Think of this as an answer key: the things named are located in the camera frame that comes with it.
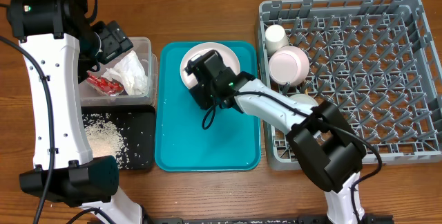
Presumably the white rice pile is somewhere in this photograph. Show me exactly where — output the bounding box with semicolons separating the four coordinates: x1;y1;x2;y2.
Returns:
82;113;151;170

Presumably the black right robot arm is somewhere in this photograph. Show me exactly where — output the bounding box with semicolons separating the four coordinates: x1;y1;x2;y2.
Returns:
181;50;383;223

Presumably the teal plastic tray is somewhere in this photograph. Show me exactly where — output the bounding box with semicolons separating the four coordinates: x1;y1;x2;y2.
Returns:
155;41;261;172

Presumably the grey dishwasher rack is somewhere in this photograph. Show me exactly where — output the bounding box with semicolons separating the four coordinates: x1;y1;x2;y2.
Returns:
257;0;441;165

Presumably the red snack wrapper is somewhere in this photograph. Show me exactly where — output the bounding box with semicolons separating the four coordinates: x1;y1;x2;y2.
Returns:
86;73;124;96

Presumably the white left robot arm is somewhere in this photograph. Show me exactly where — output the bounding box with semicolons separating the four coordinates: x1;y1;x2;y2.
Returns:
6;0;151;223

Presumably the clear plastic bin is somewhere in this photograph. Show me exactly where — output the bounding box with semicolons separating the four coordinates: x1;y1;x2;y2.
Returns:
79;37;157;106

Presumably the pale green cup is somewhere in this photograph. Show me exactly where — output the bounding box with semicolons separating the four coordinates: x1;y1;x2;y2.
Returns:
265;24;289;56

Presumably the pink plate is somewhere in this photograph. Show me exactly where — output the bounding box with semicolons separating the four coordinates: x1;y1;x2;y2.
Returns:
180;42;240;89

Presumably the white napkin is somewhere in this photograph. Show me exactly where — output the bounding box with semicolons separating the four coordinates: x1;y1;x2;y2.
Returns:
102;50;148;95

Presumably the grey bowl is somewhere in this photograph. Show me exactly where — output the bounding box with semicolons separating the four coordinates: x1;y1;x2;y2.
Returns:
289;93;319;106

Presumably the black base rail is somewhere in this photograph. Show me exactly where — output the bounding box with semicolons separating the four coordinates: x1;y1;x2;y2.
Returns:
153;214;394;224

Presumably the pink bowl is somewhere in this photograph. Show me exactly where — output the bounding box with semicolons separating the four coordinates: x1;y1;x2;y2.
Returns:
269;46;310;86

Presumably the black tray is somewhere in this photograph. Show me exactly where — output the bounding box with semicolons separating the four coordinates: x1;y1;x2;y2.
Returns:
81;105;156;171

